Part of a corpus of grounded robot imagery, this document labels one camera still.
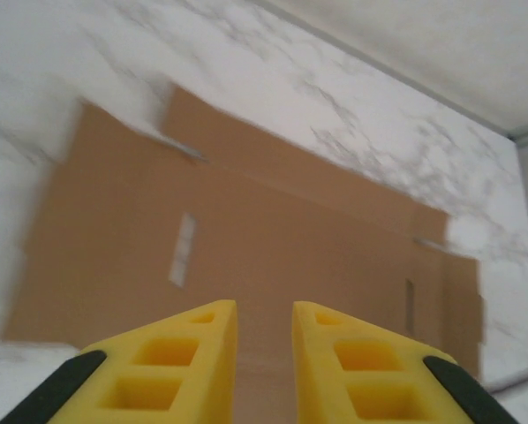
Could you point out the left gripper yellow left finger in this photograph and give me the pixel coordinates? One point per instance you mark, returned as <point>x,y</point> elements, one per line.
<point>167,380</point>

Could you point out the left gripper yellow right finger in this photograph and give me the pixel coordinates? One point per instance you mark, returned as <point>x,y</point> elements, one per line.
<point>361,380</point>

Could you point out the brown cardboard paper box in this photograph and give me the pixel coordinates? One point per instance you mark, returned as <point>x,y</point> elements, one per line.
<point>290,243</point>

